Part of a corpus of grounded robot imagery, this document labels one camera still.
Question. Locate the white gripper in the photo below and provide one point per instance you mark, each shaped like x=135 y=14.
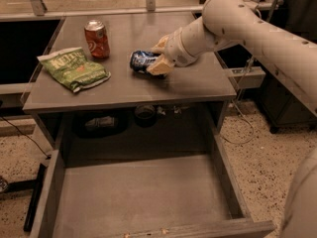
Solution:
x=173 y=48

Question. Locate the blue pepsi can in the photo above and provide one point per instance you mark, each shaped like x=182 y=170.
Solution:
x=141 y=60

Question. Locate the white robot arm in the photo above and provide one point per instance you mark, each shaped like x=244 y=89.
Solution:
x=293 y=61

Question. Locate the orange soda can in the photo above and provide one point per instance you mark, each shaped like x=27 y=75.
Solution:
x=96 y=38

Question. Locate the grey counter cabinet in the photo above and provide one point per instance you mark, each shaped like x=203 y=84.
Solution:
x=202 y=88

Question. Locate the open grey top drawer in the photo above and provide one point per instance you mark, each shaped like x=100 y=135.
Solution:
x=116 y=192

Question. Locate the white paper bowl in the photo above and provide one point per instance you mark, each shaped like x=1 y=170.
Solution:
x=195 y=51

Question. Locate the green chip bag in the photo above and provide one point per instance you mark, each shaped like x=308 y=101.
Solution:
x=71 y=68

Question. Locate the dark cabinet at right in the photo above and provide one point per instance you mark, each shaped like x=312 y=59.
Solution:
x=282 y=108

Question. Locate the grey metal side bracket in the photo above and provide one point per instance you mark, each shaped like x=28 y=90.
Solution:
x=245 y=79

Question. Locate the grey metal rail frame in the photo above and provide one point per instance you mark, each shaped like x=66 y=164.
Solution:
x=99 y=4

